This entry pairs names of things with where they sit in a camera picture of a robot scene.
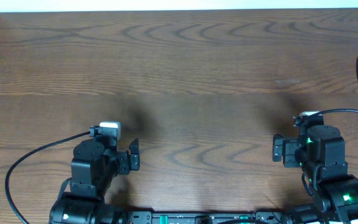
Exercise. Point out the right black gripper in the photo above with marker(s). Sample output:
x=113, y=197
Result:
x=290, y=147

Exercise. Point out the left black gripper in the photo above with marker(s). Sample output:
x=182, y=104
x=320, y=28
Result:
x=127, y=162

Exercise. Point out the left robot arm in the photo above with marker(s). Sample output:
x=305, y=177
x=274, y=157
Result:
x=95, y=163

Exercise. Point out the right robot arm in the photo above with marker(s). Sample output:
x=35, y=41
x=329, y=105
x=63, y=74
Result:
x=320, y=152

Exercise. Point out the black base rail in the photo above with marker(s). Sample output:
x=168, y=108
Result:
x=147, y=217

